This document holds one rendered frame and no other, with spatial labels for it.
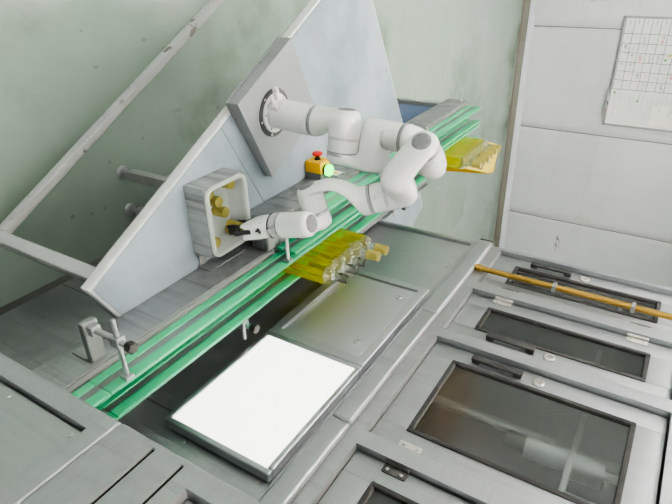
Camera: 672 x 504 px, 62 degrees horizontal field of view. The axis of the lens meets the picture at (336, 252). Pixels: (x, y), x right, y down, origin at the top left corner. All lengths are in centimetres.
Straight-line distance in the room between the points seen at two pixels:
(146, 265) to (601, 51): 636
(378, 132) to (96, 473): 111
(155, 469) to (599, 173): 710
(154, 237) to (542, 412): 116
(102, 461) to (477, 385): 103
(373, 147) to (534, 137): 613
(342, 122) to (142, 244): 67
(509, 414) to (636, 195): 627
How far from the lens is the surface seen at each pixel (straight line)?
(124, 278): 160
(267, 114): 182
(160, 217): 163
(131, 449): 100
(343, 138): 168
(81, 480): 98
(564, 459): 152
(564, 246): 811
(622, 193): 771
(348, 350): 167
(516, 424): 157
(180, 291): 167
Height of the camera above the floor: 193
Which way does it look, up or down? 29 degrees down
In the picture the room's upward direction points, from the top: 106 degrees clockwise
